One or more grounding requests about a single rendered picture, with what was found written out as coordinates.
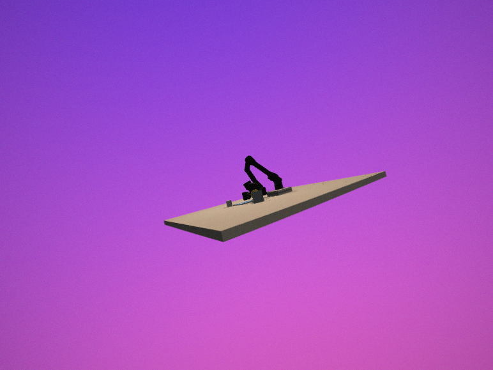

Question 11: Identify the grey dish rack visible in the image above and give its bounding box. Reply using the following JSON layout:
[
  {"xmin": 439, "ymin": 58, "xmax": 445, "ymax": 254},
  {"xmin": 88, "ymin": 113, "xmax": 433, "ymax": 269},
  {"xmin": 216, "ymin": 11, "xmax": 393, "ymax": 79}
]
[{"xmin": 252, "ymin": 190, "xmax": 264, "ymax": 204}]

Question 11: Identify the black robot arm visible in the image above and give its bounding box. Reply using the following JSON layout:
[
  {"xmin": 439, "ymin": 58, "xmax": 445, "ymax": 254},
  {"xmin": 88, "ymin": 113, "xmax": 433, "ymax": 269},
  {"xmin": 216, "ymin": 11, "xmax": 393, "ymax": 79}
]
[{"xmin": 243, "ymin": 156, "xmax": 285, "ymax": 192}]

